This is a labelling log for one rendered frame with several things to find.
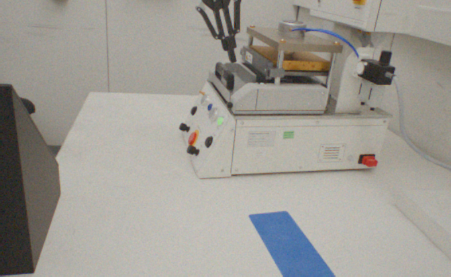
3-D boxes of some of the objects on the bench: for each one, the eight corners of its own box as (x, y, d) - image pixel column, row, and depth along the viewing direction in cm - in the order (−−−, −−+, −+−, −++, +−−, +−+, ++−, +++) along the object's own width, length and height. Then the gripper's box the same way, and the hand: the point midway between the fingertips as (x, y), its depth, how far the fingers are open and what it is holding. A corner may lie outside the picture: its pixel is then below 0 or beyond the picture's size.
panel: (181, 130, 127) (207, 82, 122) (196, 174, 100) (231, 115, 96) (176, 127, 126) (203, 79, 122) (190, 172, 99) (225, 112, 95)
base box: (321, 127, 142) (330, 83, 136) (383, 177, 109) (398, 122, 103) (180, 129, 129) (183, 80, 122) (201, 186, 95) (205, 124, 89)
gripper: (231, -35, 100) (251, 51, 110) (184, -22, 98) (208, 65, 109) (239, -35, 93) (258, 57, 103) (188, -20, 91) (213, 72, 102)
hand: (230, 49), depth 104 cm, fingers closed
